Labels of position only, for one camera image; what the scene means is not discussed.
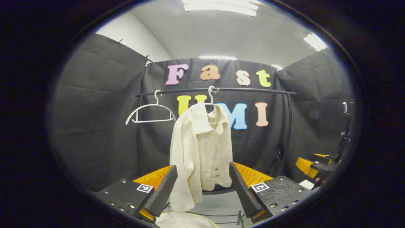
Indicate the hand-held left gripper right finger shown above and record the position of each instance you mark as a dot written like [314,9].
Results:
[245,193]

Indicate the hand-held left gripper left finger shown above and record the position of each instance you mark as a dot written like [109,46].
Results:
[164,190]

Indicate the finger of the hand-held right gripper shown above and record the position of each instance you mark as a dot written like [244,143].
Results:
[322,155]
[305,166]

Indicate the cream button shirt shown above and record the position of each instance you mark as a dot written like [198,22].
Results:
[196,152]

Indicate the white plastic hanger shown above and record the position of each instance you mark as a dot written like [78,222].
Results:
[157,106]
[210,95]

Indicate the black clothes rack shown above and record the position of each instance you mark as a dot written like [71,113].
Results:
[253,90]

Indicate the ceiling light panel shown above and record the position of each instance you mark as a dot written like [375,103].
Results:
[218,58]
[221,7]
[314,41]

